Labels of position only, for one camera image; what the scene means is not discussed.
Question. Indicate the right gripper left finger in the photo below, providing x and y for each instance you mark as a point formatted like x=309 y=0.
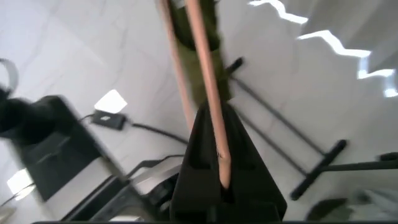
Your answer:
x=196 y=186

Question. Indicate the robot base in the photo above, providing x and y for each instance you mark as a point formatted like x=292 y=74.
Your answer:
x=59 y=149

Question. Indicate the black clothes rack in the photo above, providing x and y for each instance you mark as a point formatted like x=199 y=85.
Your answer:
x=317 y=169

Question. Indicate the black power adapter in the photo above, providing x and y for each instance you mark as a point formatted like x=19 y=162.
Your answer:
x=109 y=120

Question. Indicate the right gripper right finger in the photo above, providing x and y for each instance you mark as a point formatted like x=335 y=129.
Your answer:
x=255 y=193

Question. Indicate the green shirt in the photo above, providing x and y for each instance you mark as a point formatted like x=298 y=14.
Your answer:
x=194 y=74

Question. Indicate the pink clothes hanger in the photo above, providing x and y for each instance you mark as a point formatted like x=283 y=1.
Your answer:
x=208 y=77

